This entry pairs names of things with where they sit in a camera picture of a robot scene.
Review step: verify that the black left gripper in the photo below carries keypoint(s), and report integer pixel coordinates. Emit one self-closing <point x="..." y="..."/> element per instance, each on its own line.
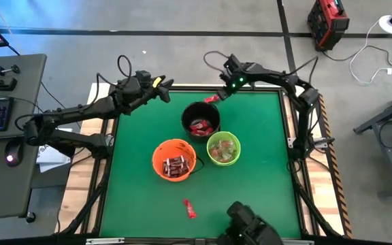
<point x="145" y="92"/>

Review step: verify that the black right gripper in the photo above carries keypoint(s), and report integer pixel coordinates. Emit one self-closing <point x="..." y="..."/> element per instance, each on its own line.
<point x="238" y="80"/>

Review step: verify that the green ghost face bucket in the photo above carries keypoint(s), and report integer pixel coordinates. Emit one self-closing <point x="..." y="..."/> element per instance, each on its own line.
<point x="223" y="133"/>

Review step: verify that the orange gummy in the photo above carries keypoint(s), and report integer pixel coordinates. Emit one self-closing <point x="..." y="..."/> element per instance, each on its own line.
<point x="230" y="144"/>

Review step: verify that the orange plastic bucket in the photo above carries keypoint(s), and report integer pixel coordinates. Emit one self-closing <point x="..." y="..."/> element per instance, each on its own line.
<point x="162" y="149"/>

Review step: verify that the red print clear candy wrapper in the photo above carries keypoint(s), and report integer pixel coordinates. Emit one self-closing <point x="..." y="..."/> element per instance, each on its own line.
<point x="214" y="153"/>

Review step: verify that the large brown Hershey's bar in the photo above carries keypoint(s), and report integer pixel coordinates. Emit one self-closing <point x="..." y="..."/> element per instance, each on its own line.
<point x="175" y="160"/>

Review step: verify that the silver brown Hershey's bar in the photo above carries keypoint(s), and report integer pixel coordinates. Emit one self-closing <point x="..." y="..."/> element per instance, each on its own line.
<point x="166" y="168"/>

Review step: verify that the small brown Hershey's bar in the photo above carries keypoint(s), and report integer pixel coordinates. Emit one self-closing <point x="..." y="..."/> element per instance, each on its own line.
<point x="180" y="171"/>

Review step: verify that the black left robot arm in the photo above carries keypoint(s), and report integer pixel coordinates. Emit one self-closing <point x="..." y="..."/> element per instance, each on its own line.
<point x="80" y="110"/>

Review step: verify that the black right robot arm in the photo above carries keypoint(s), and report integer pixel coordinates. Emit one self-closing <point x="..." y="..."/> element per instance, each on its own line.
<point x="271" y="73"/>

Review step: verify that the black halloween bucket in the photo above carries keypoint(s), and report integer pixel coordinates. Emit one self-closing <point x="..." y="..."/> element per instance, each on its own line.
<point x="196" y="110"/>

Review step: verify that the red and black toolbox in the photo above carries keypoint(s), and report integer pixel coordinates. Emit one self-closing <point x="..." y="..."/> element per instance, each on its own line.
<point x="328" y="24"/>

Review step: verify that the white paper sheet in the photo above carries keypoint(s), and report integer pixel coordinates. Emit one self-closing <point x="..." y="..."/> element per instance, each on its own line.
<point x="51" y="160"/>

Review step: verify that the wooden base board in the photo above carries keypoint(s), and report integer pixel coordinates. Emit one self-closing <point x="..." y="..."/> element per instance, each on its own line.
<point x="77" y="194"/>

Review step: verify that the black machine with green light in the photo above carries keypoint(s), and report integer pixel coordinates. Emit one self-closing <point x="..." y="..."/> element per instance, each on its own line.
<point x="250" y="228"/>

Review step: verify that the yellow black hazard tape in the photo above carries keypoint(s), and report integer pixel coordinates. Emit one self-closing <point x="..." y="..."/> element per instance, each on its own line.
<point x="340" y="190"/>

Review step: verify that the black computer mouse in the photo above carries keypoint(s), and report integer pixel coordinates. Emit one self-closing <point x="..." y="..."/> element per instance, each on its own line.
<point x="12" y="153"/>

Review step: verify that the gray metal table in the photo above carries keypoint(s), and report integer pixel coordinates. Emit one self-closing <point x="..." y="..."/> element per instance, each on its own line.
<point x="391" y="160"/>

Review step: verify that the black round knob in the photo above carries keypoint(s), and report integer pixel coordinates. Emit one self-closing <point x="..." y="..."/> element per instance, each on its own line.
<point x="30" y="217"/>

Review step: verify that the black table frame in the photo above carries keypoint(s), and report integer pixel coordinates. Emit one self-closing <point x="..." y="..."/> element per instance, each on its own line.
<point x="155" y="242"/>

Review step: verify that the silver metal bracket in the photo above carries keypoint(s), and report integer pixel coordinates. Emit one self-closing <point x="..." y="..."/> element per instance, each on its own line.
<point x="104" y="241"/>
<point x="294" y="242"/>

